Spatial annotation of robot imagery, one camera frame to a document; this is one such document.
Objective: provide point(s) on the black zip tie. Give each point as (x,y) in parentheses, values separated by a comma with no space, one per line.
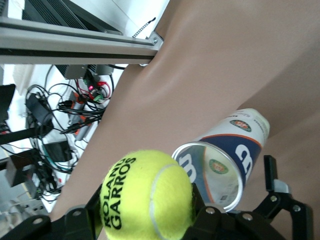
(145,26)

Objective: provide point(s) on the aluminium camera mount post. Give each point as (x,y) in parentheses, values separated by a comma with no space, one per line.
(75,47)

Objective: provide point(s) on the grey ribbed metal box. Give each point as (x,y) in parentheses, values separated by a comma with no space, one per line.
(75,71)

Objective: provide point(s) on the yellow-green tennis ball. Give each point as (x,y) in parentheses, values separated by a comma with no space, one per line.
(150,195)

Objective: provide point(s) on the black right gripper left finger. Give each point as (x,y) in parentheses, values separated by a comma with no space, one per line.
(75,222)

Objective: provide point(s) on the black ribbed heatsink box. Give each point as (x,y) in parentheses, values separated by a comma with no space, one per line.
(70,15)

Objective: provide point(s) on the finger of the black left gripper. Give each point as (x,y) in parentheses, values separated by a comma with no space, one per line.
(271,172)

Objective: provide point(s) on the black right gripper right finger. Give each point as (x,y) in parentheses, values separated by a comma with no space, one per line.
(225,227)

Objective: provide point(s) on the green circuit board red light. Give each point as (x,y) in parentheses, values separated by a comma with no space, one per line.
(93,90)

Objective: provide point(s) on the black power adapter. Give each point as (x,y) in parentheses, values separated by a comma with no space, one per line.
(38,110)

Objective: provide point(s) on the flat black box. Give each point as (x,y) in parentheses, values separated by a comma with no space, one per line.
(58,151)

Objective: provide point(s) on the white blue tennis ball can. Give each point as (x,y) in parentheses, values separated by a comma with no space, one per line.
(240,145)

